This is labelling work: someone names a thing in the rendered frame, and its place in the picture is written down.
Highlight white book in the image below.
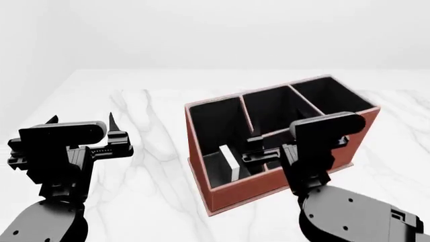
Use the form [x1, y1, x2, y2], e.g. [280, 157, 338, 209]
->
[219, 145, 241, 183]

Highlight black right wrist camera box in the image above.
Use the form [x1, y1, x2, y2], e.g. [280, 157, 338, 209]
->
[289, 111, 367, 152]

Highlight red-brown three-compartment caddy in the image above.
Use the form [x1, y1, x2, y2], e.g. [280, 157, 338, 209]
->
[183, 73, 382, 218]

